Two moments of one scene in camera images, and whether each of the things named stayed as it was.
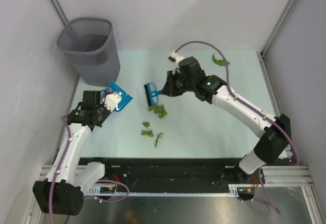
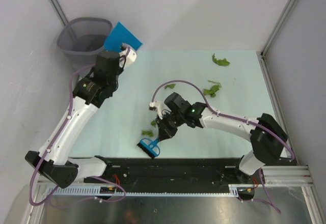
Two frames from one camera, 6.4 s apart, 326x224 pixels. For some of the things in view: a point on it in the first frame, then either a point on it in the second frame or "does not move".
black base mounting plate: (171, 173) does not move
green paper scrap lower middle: (150, 133) does not move
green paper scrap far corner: (220, 62) does not move
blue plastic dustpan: (114, 87) → (118, 35)
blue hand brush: (152, 93) → (151, 147)
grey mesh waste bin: (89, 45) does not move
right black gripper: (169, 89) → (164, 131)
